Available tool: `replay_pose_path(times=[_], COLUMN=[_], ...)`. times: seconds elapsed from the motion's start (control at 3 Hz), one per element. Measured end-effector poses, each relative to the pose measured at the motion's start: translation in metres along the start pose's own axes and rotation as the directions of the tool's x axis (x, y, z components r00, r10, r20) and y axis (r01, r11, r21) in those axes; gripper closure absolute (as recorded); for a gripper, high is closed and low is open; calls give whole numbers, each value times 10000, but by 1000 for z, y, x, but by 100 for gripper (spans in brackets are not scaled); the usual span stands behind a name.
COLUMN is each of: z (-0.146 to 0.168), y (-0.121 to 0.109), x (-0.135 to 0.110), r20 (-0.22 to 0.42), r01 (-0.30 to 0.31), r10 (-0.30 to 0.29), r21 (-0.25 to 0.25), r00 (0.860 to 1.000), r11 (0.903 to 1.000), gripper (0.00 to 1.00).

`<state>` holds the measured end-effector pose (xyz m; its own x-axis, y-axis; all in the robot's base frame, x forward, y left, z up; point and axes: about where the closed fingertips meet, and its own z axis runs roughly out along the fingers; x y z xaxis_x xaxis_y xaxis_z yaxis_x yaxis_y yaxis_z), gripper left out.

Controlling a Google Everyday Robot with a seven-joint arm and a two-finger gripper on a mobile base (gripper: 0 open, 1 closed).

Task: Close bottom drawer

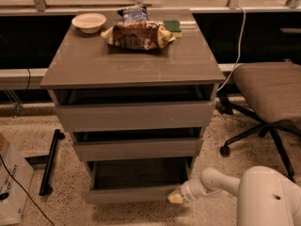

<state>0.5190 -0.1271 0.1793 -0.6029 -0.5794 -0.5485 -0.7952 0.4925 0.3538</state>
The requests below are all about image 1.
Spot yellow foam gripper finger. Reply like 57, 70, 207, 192
167, 187, 183, 204

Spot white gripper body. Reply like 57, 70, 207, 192
180, 179, 208, 202

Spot grey bottom drawer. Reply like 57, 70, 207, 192
83, 157, 191, 204

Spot grey drawer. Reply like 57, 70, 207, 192
83, 157, 191, 204
53, 88, 215, 132
73, 128, 203, 161

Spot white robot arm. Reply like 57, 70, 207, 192
167, 166, 301, 226

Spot grey drawer cabinet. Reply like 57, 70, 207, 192
40, 8, 226, 181

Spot grey middle drawer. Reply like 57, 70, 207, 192
73, 128, 203, 161

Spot grey top drawer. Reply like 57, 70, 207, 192
53, 88, 215, 132

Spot grey office chair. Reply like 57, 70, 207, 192
217, 61, 301, 179

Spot black metal bar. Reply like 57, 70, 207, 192
39, 129, 65, 196

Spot brown chip bag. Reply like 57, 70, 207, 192
101, 22, 176, 51

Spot white cardboard box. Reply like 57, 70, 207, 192
0, 134, 34, 226

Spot green yellow sponge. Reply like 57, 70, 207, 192
164, 20, 182, 38

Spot blue snack bag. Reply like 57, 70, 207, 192
118, 6, 149, 23

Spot white bowl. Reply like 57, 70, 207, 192
71, 13, 106, 34

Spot black floor cable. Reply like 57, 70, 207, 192
0, 153, 55, 226

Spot white cable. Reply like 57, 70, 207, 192
216, 5, 247, 92

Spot black wall cable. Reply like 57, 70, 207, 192
25, 68, 32, 90

